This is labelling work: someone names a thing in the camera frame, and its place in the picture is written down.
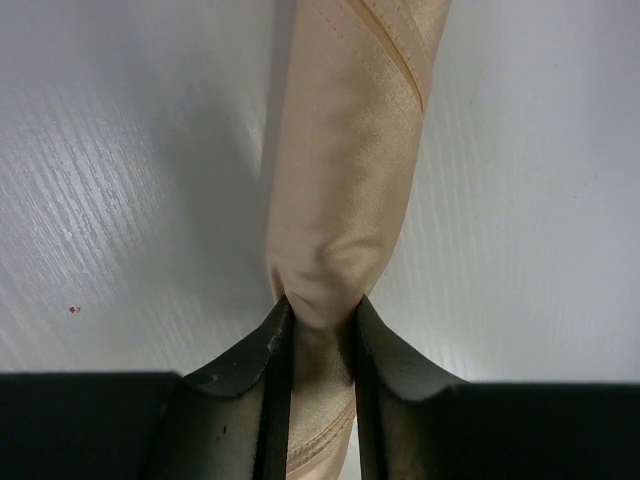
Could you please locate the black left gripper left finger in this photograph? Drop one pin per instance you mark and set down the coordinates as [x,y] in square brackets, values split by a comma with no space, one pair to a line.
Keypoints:
[228,419]

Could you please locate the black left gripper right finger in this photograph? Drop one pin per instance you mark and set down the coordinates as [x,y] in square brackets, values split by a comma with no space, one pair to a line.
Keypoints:
[416,420]

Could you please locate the peach cloth napkin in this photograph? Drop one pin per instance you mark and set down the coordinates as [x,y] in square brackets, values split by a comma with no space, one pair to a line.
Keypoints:
[357,88]

